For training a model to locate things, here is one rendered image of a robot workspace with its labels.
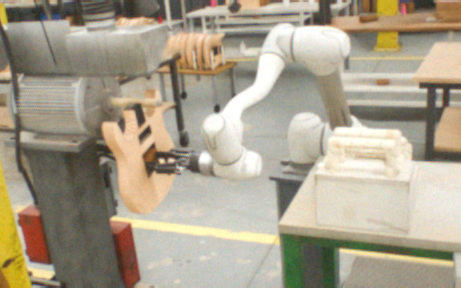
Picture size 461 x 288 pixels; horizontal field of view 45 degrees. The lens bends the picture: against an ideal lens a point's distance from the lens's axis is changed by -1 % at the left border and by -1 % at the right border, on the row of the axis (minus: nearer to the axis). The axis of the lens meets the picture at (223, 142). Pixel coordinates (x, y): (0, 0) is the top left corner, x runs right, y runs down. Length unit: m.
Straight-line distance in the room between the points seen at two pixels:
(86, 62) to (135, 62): 0.19
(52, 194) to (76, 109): 0.43
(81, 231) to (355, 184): 1.16
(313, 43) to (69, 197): 1.11
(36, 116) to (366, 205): 1.25
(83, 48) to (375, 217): 1.07
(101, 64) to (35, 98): 0.38
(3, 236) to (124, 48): 0.81
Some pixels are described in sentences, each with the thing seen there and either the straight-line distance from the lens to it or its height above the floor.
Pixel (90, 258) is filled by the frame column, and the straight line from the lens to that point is 2.41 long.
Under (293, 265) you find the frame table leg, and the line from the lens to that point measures 1.85.
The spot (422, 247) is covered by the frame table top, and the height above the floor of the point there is 0.90.
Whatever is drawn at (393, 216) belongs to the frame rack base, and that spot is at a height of 0.99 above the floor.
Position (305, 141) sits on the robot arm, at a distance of 2.60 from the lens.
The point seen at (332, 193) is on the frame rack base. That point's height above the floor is 1.04.
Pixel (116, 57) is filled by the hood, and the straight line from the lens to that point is 1.87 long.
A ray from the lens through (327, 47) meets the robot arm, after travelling 2.10.
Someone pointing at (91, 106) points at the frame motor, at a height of 1.26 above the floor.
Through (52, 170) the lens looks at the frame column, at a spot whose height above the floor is 1.00.
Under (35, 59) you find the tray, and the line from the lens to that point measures 2.18.
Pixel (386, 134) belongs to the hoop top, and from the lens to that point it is 1.69.
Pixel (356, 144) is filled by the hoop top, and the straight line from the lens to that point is 1.63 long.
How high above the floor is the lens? 1.78
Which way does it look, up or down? 20 degrees down
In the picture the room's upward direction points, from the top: 6 degrees counter-clockwise
